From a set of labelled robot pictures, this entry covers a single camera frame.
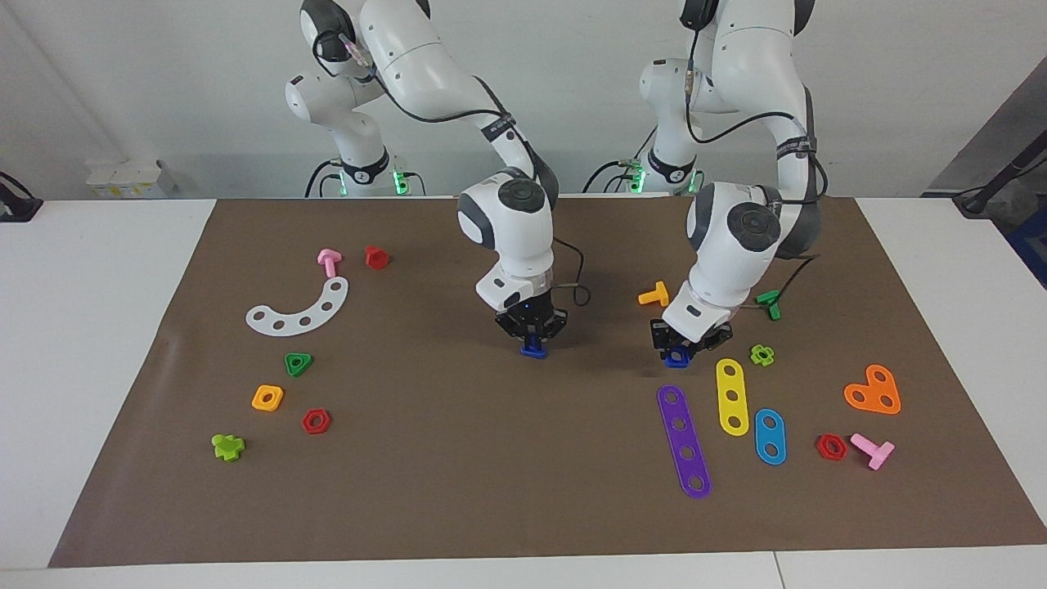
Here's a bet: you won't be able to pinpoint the black base cable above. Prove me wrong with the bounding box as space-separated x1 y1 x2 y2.
304 158 343 199
582 158 637 195

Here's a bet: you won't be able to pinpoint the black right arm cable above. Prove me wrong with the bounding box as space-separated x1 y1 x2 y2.
323 29 592 308

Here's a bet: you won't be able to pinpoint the purple four-hole strip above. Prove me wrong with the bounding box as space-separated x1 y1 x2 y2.
657 384 712 500

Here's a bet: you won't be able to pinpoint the white curved perforated strip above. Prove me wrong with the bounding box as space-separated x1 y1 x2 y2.
245 277 350 337

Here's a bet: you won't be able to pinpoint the brown table mat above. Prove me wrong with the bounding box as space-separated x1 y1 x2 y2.
47 196 1047 569

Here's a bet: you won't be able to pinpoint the white small boxes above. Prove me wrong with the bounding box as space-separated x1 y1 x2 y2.
85 158 177 200

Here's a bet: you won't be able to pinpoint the blue crate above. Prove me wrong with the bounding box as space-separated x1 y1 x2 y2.
1006 203 1047 289

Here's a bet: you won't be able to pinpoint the black table clamp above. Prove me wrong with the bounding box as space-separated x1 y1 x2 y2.
0 170 44 223

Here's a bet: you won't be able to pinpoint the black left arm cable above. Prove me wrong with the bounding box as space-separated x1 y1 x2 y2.
684 45 829 305

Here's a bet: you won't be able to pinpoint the yellow three-hole strip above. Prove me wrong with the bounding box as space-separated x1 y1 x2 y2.
716 358 751 437

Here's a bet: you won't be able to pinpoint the orange heart-shaped plate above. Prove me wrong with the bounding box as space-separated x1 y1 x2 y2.
843 364 902 416

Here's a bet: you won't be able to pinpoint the blue two-hole strip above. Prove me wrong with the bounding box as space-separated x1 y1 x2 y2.
753 408 788 466

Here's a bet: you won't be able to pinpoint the black stand pole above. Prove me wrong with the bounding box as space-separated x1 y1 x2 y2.
953 131 1047 218

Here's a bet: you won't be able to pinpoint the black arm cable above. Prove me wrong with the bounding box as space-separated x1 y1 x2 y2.
323 29 592 308
684 45 829 305

